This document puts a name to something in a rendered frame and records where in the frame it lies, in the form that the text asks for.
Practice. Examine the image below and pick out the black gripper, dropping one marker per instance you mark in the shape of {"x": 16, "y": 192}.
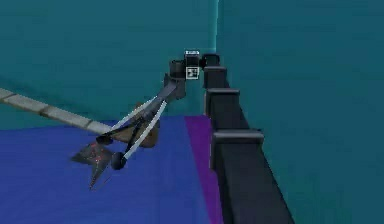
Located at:
{"x": 176, "y": 81}

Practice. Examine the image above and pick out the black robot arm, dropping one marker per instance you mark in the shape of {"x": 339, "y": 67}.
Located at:
{"x": 240, "y": 166}

